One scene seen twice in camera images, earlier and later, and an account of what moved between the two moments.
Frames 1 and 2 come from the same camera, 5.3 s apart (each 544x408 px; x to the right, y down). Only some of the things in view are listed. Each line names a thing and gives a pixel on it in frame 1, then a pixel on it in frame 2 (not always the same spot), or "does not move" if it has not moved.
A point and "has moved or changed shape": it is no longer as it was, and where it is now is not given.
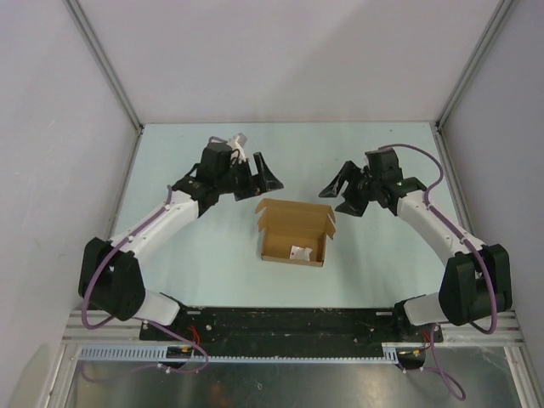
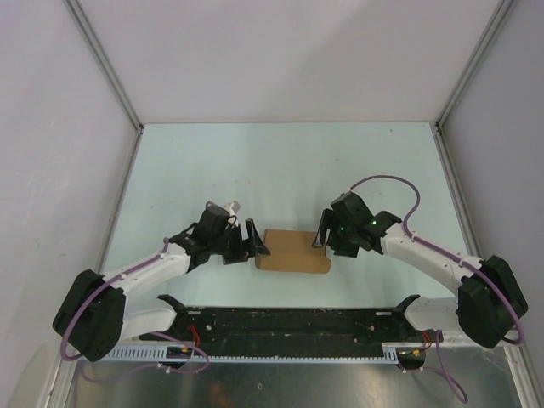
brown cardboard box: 294,232 has moved or changed shape
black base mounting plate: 351,331 does not move
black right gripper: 332,190 to 330,220
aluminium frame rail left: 105,63 does not move
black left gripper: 265,180 to 240,254
